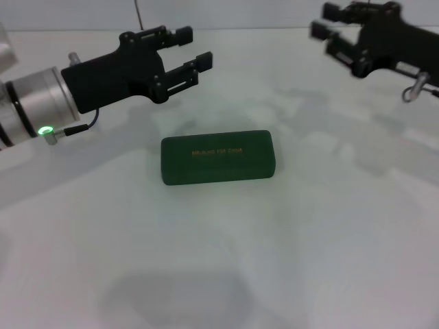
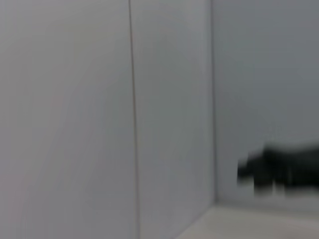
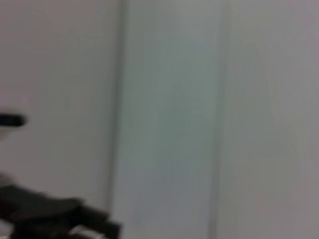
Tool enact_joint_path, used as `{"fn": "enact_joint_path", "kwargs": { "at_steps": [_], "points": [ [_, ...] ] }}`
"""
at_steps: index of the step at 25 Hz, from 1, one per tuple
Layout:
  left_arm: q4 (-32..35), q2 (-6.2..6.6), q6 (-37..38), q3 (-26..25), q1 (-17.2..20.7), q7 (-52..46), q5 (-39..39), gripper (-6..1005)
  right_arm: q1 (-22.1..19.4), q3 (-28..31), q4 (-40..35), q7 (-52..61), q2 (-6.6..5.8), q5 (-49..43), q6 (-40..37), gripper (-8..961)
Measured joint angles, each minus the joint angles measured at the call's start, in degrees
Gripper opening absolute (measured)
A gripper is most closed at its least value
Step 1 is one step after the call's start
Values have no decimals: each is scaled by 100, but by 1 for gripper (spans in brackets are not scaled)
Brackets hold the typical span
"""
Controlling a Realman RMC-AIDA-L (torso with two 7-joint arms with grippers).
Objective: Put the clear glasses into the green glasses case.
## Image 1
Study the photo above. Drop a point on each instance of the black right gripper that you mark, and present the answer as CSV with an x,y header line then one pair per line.
x,y
394,41

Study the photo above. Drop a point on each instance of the green glasses case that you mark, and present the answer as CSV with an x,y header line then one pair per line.
x,y
216,164

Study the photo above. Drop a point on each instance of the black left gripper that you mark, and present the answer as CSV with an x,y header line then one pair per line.
x,y
113,79

